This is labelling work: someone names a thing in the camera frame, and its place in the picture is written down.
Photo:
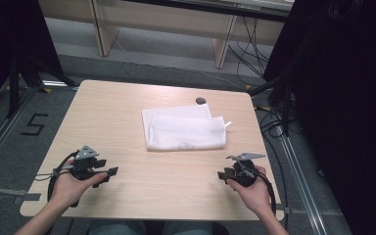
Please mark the light wooden desk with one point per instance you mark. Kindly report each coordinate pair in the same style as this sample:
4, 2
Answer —
163, 16

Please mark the white towel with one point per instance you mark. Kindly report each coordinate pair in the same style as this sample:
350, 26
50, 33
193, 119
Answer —
182, 132

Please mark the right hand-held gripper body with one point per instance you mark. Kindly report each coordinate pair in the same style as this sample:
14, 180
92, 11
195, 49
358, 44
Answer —
244, 173

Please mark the person's right hand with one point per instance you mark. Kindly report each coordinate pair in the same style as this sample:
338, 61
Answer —
254, 196

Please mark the grey floor rail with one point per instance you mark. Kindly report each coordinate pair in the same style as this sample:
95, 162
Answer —
302, 182
0, 133

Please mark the person's legs in jeans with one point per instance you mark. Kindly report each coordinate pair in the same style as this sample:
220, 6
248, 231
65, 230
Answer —
117, 227

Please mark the grey metal table bracket bar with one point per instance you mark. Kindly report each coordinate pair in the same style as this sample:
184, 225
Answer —
9, 195

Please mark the person's left hand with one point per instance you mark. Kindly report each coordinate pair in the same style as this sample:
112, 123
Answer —
68, 189

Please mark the grey round table grommet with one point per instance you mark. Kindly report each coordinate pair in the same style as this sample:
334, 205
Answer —
200, 100

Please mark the small grey table bracket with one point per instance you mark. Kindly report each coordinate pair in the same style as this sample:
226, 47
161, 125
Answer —
285, 210

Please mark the black metal stand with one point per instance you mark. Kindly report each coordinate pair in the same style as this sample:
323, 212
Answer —
285, 107
13, 88

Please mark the black curtain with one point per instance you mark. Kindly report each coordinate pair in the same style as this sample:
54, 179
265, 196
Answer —
9, 39
346, 98

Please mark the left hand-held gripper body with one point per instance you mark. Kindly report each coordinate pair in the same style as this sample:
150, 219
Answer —
84, 166

